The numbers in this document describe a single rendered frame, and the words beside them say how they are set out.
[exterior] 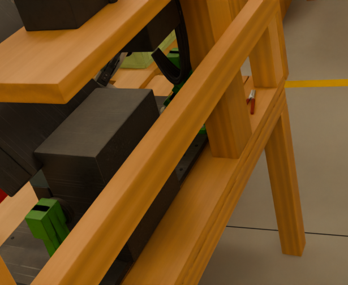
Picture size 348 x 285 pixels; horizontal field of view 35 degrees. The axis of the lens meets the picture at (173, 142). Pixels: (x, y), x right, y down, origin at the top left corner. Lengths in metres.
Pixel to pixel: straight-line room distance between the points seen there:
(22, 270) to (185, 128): 0.62
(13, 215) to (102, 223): 0.82
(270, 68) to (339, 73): 1.94
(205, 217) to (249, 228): 1.25
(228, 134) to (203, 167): 0.14
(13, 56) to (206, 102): 0.51
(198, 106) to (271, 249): 1.44
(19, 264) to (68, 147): 0.43
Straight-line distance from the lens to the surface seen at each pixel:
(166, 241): 1.51
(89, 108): 1.45
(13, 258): 1.64
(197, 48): 1.56
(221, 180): 1.66
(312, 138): 3.31
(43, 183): 1.71
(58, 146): 1.34
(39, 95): 0.93
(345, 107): 3.56
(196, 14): 1.51
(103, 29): 1.05
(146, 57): 2.65
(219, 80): 1.43
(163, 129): 1.20
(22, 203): 1.82
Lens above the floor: 1.89
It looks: 33 degrees down
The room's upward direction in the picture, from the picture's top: 15 degrees counter-clockwise
